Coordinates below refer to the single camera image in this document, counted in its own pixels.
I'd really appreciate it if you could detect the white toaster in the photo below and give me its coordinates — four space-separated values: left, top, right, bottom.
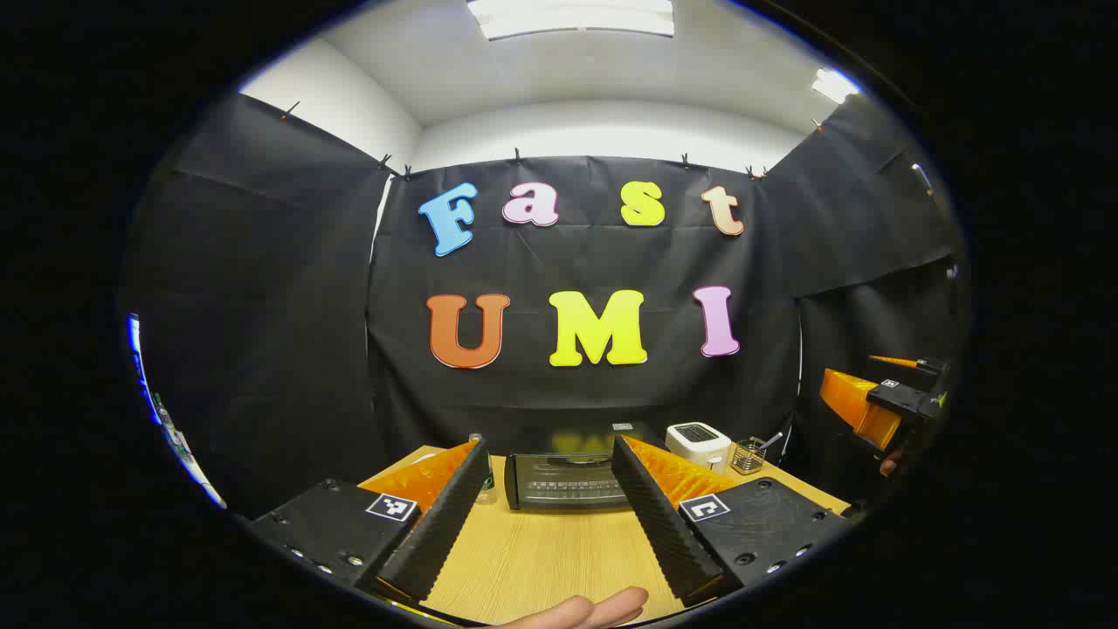
665 422 734 473

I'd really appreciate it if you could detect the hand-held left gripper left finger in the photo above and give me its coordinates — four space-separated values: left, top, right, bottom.
247 435 492 604

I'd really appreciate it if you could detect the clear plastic water bottle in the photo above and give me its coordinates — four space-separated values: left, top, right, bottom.
469 432 498 507

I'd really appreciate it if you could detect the small ceiling light panel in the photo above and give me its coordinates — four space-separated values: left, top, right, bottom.
811 67 862 105

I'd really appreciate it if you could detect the black backdrop cloth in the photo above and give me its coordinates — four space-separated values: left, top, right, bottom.
121 92 972 518

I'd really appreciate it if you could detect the large ceiling light panel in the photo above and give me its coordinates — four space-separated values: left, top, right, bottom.
466 0 676 41

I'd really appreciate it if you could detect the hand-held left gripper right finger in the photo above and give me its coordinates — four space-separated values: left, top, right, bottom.
610 433 852 607

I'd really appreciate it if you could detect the black electric oven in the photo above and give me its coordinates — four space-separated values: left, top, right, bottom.
504 425 658 513

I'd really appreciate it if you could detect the wire mesh utensil holder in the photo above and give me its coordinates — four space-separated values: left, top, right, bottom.
731 437 768 476

